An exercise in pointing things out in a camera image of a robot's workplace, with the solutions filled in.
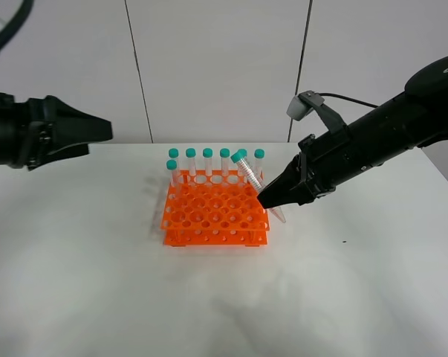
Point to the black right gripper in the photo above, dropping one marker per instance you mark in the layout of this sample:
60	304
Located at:
328	161

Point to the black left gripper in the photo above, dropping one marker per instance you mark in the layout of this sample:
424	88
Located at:
28	130

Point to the green-capped test tube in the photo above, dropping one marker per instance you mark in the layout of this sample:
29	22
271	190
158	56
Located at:
258	185

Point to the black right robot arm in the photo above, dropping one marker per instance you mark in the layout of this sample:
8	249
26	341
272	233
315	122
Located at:
417	117

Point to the orange test tube rack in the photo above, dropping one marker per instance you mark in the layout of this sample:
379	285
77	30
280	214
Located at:
213	210

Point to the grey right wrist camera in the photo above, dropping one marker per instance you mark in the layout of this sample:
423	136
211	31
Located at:
303	104

